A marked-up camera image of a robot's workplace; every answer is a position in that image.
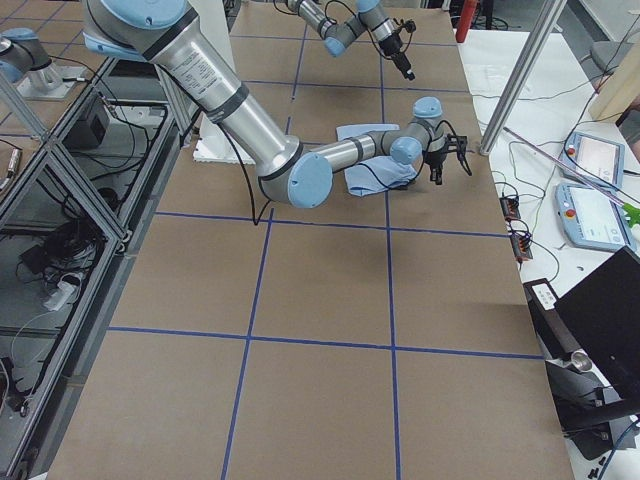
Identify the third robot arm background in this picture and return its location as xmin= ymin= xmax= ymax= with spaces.
xmin=1 ymin=27 xmax=72 ymax=100

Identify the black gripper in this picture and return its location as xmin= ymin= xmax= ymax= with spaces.
xmin=424 ymin=134 xmax=469 ymax=185
xmin=377 ymin=18 xmax=416 ymax=80

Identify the black monitor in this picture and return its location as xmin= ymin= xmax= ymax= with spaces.
xmin=555 ymin=247 xmax=639 ymax=398

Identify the light blue t-shirt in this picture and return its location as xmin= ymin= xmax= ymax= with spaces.
xmin=336 ymin=123 xmax=417 ymax=197

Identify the black power box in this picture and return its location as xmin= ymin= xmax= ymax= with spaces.
xmin=63 ymin=104 xmax=109 ymax=149

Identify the metal reacher grabber tool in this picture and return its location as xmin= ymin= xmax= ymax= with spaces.
xmin=502 ymin=127 xmax=639 ymax=227

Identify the lower teach pendant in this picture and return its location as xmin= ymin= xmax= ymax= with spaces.
xmin=555 ymin=182 xmax=636 ymax=252

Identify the teach pendant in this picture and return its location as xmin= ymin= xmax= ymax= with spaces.
xmin=561 ymin=131 xmax=625 ymax=188
xmin=555 ymin=182 xmax=636 ymax=252

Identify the red fire extinguisher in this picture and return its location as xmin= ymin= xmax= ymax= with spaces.
xmin=455 ymin=0 xmax=478 ymax=44

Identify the upper teach pendant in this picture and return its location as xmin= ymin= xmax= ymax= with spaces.
xmin=561 ymin=131 xmax=625 ymax=188

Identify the aluminium frame post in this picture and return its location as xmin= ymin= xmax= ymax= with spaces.
xmin=479 ymin=0 xmax=567 ymax=156

